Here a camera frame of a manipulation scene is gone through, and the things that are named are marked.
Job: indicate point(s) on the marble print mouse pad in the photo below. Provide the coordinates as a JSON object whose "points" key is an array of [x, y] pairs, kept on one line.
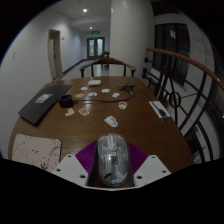
{"points": [[35, 150]]}

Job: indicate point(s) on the wooden armchair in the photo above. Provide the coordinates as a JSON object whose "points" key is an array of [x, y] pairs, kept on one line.
{"points": [[108, 61]]}

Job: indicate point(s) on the wooden chair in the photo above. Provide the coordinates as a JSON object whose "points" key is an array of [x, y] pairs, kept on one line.
{"points": [[105, 55]]}

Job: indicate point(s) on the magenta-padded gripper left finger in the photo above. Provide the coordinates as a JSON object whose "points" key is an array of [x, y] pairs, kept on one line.
{"points": [[71, 166]]}

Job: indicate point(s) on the orange and white sticker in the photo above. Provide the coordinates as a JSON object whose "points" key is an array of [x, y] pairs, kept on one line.
{"points": [[84, 111]]}

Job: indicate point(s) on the transparent computer mouse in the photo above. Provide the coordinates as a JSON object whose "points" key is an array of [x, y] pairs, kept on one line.
{"points": [[112, 156]]}

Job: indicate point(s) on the dark framed window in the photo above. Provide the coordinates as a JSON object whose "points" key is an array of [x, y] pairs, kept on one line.
{"points": [[173, 50]]}

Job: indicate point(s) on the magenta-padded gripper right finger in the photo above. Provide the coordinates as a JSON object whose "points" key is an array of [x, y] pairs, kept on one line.
{"points": [[150, 168]]}

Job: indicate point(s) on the small white flat box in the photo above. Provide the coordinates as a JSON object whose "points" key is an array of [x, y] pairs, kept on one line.
{"points": [[94, 82]]}

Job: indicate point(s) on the red and white sticker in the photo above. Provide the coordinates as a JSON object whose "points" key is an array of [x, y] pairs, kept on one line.
{"points": [[122, 105]]}

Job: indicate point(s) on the black closed laptop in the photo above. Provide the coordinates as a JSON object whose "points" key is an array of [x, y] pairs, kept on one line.
{"points": [[43, 103]]}

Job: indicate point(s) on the white wall switch plate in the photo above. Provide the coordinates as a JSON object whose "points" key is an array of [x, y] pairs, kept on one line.
{"points": [[13, 55]]}

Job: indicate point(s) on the green exit sign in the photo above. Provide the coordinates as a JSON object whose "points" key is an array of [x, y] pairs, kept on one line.
{"points": [[95, 32]]}

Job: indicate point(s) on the glass double door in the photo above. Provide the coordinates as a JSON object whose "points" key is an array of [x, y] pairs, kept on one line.
{"points": [[95, 48]]}

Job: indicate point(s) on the round ceiling light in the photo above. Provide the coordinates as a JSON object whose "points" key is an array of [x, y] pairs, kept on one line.
{"points": [[90, 28], [85, 10]]}

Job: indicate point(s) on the beige side door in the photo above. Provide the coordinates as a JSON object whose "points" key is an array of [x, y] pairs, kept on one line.
{"points": [[55, 55]]}

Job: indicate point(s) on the small black box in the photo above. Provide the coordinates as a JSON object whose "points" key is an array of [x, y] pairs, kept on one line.
{"points": [[66, 101]]}

